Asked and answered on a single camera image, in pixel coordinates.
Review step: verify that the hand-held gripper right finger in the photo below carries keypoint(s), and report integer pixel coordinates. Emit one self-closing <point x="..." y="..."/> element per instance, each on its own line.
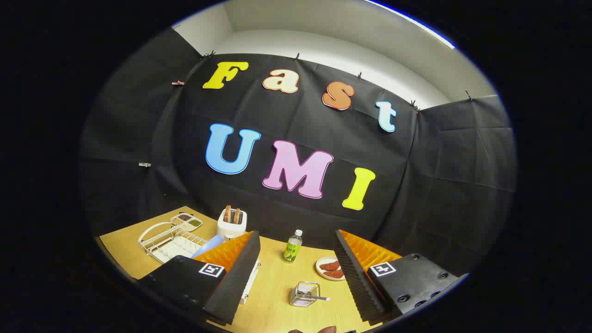
<point x="354" y="277"/>

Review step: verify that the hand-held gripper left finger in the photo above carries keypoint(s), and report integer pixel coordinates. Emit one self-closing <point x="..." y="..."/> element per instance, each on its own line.
<point x="240" y="277"/>

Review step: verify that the blue plate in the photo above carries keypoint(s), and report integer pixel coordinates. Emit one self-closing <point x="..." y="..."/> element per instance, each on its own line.
<point x="209" y="245"/>

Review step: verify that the white oval dish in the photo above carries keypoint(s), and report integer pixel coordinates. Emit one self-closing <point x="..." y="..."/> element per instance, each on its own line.
<point x="320" y="268"/>

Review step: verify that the red meat piece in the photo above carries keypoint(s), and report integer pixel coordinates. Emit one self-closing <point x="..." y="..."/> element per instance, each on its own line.
<point x="336" y="274"/>
<point x="330" y="266"/>

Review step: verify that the white toaster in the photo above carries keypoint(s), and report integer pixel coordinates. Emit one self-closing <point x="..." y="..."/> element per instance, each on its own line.
<point x="231" y="229"/>

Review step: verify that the green tea bottle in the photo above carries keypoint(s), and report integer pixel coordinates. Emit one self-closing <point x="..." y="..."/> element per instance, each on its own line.
<point x="291" y="249"/>

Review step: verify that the toast slice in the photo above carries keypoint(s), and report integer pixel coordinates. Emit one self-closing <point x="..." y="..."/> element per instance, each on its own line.
<point x="227" y="213"/>
<point x="237" y="216"/>

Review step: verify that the white divided sauce tray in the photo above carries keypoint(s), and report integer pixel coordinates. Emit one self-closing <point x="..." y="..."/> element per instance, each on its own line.
<point x="186" y="221"/>

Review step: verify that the black backdrop cloth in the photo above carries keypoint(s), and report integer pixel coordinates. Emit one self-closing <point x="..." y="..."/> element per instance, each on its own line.
<point x="439" y="185"/>

